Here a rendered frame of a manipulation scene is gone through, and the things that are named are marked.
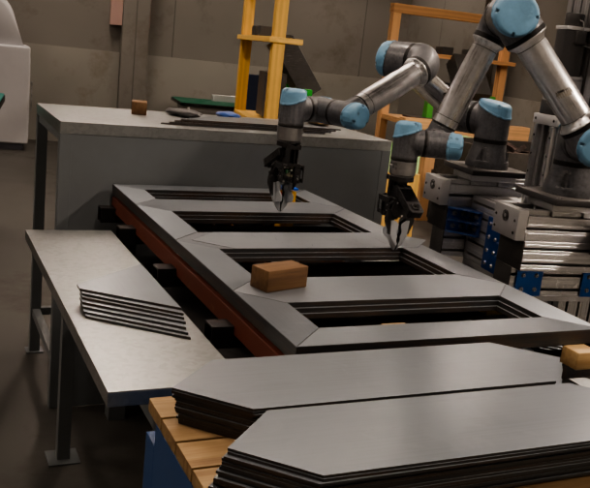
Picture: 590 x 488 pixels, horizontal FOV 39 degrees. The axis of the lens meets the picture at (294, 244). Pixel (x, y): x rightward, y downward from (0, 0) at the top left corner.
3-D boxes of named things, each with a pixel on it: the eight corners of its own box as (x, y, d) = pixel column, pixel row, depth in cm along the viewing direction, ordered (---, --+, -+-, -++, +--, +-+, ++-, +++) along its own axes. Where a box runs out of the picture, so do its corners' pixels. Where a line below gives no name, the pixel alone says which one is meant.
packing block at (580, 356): (574, 370, 174) (578, 352, 174) (559, 361, 179) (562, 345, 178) (596, 369, 177) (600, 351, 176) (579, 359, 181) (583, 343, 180)
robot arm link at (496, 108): (495, 140, 281) (502, 101, 278) (463, 135, 290) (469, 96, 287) (514, 141, 289) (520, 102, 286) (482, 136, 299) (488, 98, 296)
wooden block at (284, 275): (266, 293, 180) (268, 271, 179) (249, 286, 184) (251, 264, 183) (306, 287, 188) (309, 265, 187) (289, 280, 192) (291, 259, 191)
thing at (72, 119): (60, 133, 278) (60, 121, 277) (36, 112, 331) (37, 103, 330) (390, 151, 333) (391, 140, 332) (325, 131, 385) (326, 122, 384)
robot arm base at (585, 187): (574, 190, 255) (580, 158, 253) (605, 199, 241) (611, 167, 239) (532, 187, 251) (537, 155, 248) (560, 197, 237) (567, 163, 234)
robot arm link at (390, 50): (481, 140, 296) (400, 70, 257) (447, 134, 306) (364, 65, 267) (492, 109, 297) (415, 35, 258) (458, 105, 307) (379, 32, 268)
